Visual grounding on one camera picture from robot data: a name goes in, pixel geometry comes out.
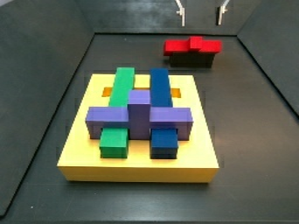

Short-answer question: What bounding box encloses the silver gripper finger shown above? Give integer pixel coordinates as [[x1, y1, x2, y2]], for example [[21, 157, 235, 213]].
[[218, 0, 230, 25], [174, 0, 186, 27]]

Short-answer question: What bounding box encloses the red bridge-shaped block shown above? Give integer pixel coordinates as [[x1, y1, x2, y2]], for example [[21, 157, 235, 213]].
[[163, 36, 222, 56]]

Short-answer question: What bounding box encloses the yellow base board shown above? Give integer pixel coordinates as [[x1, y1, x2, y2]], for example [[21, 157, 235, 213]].
[[57, 74, 220, 183]]

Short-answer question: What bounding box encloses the black slotted holder block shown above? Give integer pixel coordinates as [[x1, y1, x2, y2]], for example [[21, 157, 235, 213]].
[[170, 52, 215, 68]]

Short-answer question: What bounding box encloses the purple bridge-shaped block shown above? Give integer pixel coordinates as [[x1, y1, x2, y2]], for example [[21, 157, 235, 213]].
[[85, 90, 192, 141]]

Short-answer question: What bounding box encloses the blue long block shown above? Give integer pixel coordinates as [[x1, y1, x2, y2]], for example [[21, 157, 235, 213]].
[[150, 68, 179, 159]]

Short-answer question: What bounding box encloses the green long block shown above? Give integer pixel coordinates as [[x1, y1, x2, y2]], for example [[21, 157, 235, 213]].
[[99, 67, 135, 158]]

